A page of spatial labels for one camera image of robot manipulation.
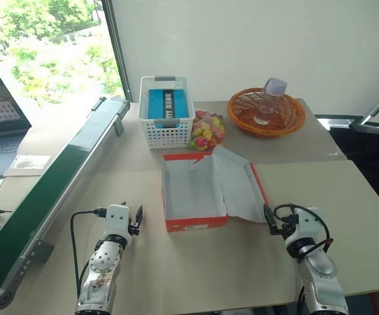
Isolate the grey window frame post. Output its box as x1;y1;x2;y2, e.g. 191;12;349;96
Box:
100;0;133;102

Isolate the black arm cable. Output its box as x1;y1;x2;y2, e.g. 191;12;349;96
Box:
273;203;334;253
70;207;108;296

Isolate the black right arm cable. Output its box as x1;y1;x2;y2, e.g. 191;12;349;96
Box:
273;203;334;253

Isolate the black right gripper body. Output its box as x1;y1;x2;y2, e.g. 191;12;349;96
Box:
269;215;297;237

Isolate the green conveyor belt silver frame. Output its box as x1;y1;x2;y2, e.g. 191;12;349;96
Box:
0;96;131;309

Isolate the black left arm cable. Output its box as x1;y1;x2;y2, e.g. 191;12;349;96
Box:
70;207;108;296

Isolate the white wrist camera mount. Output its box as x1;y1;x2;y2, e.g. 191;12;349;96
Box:
287;207;324;245
105;203;133;237

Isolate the clear bag of colourful candies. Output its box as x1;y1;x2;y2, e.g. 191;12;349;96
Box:
188;110;227;152

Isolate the blue packet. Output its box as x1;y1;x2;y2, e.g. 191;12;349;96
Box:
148;88;190;129

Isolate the orange cardboard box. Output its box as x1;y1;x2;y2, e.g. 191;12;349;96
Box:
161;146;271;233

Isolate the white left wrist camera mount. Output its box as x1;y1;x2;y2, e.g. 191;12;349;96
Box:
105;203;133;237

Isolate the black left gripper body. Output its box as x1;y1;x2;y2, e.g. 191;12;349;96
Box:
128;220;143;237

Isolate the white paper label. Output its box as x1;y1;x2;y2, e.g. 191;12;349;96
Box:
12;154;51;170

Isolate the clear bottle with purple cap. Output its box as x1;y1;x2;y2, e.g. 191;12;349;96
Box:
253;77;288;125

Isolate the orange wicker basket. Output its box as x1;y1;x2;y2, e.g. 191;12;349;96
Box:
227;87;307;138

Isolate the white perforated plastic basket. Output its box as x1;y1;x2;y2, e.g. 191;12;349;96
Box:
139;75;196;150

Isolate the black side furniture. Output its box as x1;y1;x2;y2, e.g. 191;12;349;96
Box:
313;113;379;227

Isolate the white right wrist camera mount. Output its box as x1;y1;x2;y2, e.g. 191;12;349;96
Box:
287;207;324;245

